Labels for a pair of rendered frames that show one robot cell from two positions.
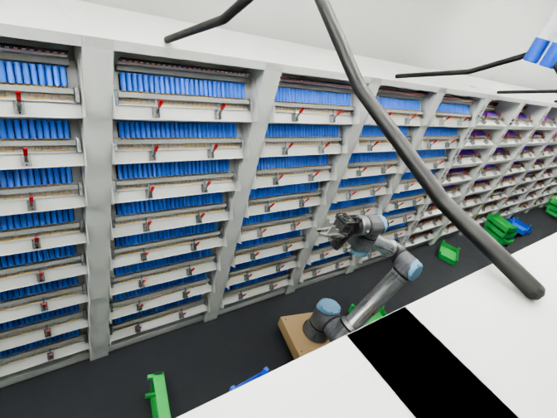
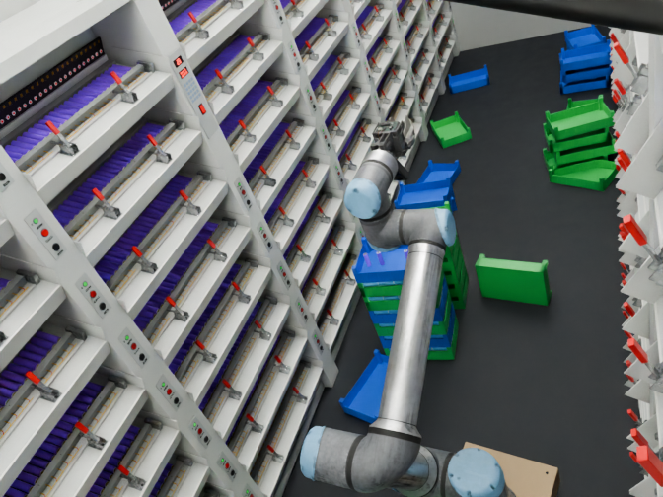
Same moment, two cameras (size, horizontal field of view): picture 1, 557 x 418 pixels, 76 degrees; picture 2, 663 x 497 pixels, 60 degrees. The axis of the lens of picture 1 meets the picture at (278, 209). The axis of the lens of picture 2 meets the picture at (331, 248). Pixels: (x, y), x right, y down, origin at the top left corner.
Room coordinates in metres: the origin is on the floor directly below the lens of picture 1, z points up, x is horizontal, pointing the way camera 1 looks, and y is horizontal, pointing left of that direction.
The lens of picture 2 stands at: (2.58, -0.85, 1.96)
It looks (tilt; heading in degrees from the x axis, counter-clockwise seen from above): 35 degrees down; 167
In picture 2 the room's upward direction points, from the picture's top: 23 degrees counter-clockwise
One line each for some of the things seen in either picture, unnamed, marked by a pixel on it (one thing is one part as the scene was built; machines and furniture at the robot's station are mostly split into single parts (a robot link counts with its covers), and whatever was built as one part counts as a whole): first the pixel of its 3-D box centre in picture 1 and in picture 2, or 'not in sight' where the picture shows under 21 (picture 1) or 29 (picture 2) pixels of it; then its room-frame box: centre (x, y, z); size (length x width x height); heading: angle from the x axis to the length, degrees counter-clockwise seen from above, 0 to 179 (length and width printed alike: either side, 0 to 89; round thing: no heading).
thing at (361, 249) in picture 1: (361, 242); (384, 225); (1.43, -0.43, 1.11); 0.12 x 0.09 x 0.12; 39
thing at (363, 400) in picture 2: not in sight; (379, 387); (0.96, -0.51, 0.04); 0.30 x 0.20 x 0.08; 117
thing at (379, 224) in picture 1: (372, 225); (368, 189); (1.42, -0.43, 1.22); 0.12 x 0.09 x 0.10; 129
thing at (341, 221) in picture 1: (346, 225); (388, 146); (1.32, -0.30, 1.24); 0.12 x 0.08 x 0.09; 129
